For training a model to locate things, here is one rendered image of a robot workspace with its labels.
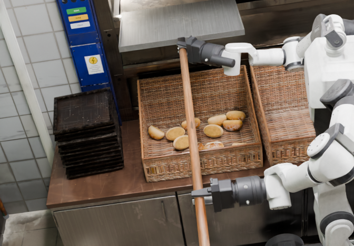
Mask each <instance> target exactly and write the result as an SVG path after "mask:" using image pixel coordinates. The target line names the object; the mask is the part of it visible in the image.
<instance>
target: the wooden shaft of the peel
mask: <svg viewBox="0 0 354 246"><path fill-rule="evenodd" d="M179 53H180V64H181V74H182V84H183V94H184V104H185V114H186V124H187V130H188V140H189V150H190V160H191V170H192V181H193V190H194V191H195V190H199V189H203V184H202V175H201V167H200V158H199V150H198V141H197V136H196V128H195V119H194V110H193V102H192V93H191V85H190V76H189V68H188V59H187V54H186V49H184V48H181V49H180V50H179ZM194 200H195V211H196V221H197V227H198V237H199V246H210V240H209V232H208V223H207V215H206V210H205V201H204V197H198V198H194Z"/></svg>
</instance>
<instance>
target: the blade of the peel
mask: <svg viewBox="0 0 354 246"><path fill-rule="evenodd" d="M191 35H192V36H193V37H196V38H197V39H198V40H200V41H206V40H213V39H217V38H225V37H233V36H240V35H245V30H244V26H243V23H242V19H241V16H240V13H239V10H238V7H237V4H236V1H235V0H208V1H201V2H194V3H186V4H179V5H172V6H165V7H157V8H150V9H143V10H139V11H131V12H124V13H121V25H120V37H119V51H120V52H127V51H134V50H142V49H147V48H154V47H161V46H169V45H176V44H177V42H178V37H185V41H186V42H187V39H188V37H190V36H191Z"/></svg>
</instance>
